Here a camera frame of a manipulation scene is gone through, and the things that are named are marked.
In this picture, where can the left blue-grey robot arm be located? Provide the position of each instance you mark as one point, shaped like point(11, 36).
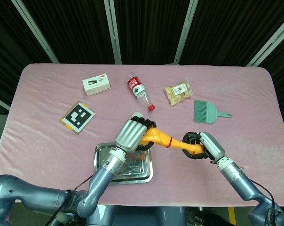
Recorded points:
point(102, 181)

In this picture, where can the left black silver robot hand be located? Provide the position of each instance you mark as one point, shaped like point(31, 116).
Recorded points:
point(130, 135)

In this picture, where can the small white jar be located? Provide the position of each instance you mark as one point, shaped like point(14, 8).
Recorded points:
point(137, 114)

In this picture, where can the clear bottle red label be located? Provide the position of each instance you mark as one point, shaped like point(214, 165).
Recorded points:
point(137, 88)

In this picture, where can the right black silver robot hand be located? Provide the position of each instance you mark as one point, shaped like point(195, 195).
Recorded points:
point(212, 146)

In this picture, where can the green dustpan brush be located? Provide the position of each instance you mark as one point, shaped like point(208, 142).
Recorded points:
point(204, 113)

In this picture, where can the pink table cloth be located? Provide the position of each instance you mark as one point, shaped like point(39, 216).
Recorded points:
point(50, 153)

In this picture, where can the black white marker board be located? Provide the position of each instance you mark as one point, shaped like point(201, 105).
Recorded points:
point(77, 117)

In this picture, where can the blue-grey robot torso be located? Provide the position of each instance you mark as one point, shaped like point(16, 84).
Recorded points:
point(142, 216)

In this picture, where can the metal tray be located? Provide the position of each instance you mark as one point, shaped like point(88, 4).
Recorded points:
point(137, 169)

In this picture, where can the white stapler box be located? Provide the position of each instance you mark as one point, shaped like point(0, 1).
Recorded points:
point(97, 86)

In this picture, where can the yellow rubber chicken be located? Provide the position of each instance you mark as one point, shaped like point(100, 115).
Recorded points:
point(163, 139)

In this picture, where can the clear snack bag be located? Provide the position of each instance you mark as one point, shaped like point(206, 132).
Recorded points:
point(178, 92)

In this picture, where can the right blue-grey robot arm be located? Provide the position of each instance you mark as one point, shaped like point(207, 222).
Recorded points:
point(238, 181)

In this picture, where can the black pleated curtain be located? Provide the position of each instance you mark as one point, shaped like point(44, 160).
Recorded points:
point(85, 30)

